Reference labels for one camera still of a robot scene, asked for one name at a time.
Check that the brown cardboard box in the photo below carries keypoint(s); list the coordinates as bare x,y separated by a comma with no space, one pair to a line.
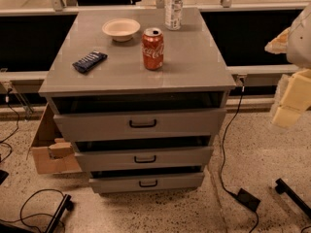
51,153

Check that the white paper bowl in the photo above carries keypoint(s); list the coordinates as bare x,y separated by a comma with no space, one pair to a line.
121,29

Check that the grey drawer cabinet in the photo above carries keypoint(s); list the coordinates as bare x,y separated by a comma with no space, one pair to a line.
192,62

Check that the dark blue snack packet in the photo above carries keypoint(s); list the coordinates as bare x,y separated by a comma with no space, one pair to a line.
85,64

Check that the black stand leg right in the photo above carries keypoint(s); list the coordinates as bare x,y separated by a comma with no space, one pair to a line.
281,187

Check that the grey drawer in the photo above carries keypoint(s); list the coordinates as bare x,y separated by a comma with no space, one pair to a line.
139,116
146,179
136,154

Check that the red cola can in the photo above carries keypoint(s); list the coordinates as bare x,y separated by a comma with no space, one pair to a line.
152,48

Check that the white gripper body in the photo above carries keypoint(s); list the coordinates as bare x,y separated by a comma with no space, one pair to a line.
299,44

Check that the grey bottom drawer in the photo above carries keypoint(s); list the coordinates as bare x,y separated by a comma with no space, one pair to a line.
146,179

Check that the black power adapter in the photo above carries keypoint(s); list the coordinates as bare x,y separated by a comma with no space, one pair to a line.
248,200

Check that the black stand leg left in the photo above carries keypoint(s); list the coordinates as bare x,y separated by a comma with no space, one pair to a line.
65,205

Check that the grey top drawer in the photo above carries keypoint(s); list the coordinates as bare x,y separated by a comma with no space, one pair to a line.
139,116

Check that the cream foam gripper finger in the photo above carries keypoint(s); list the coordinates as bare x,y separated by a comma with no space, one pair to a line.
278,44
292,98

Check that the clear plastic water bottle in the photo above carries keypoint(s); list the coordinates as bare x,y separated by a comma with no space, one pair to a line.
173,14

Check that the grey middle drawer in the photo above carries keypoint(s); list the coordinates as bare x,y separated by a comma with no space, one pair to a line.
136,154

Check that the black stand leg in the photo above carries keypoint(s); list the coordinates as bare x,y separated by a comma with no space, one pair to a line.
281,187
65,205

